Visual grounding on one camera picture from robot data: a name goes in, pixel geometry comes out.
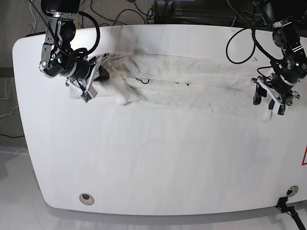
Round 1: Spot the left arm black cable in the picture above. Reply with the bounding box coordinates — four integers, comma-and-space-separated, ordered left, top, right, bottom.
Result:
226, 0, 283, 72

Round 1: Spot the black clamp with cable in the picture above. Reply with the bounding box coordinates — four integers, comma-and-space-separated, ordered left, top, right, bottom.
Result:
275, 197, 306, 230

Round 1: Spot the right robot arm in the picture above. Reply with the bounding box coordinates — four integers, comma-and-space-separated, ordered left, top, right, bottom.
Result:
40, 0, 109, 92

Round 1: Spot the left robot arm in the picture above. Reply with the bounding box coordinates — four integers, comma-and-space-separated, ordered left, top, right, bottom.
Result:
252, 0, 307, 115

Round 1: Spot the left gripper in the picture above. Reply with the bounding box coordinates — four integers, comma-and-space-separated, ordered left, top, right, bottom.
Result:
250, 74, 300, 110

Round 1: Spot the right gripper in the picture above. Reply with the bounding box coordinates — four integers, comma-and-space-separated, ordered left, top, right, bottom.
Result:
65, 53, 110, 92

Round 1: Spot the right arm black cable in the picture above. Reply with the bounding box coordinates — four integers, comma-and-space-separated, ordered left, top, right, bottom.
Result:
71, 11, 101, 58

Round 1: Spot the left table cable grommet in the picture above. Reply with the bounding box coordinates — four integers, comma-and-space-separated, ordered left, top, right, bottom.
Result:
79, 193, 94, 206

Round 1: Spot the white printed T-shirt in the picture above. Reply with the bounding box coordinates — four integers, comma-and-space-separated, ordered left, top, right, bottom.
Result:
67, 51, 275, 124

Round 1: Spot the white cable on floor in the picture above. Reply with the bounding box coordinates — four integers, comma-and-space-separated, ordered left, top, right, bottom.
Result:
28, 0, 37, 34

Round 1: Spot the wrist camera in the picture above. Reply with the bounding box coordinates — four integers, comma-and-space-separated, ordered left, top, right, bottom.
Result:
81, 87, 97, 103
277, 104, 288, 115

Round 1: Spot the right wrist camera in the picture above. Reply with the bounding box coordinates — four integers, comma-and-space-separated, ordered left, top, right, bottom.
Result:
81, 87, 97, 103

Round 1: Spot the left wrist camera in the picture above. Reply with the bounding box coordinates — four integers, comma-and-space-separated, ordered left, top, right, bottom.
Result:
277, 104, 288, 115

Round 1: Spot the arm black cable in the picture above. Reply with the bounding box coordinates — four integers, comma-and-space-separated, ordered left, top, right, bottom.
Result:
71, 11, 101, 58
226, 0, 283, 72

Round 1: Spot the red white warning sticker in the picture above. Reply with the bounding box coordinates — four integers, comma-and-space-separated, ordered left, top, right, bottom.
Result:
302, 146, 307, 166

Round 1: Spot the table cable grommet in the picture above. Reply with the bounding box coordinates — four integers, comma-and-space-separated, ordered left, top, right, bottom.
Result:
79, 193, 94, 206
286, 185, 299, 197

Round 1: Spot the black aluminium frame stand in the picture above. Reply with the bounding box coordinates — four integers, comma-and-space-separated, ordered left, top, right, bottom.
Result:
150, 0, 179, 24

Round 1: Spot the right table cable grommet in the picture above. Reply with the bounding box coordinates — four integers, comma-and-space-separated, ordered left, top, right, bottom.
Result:
286, 185, 299, 197

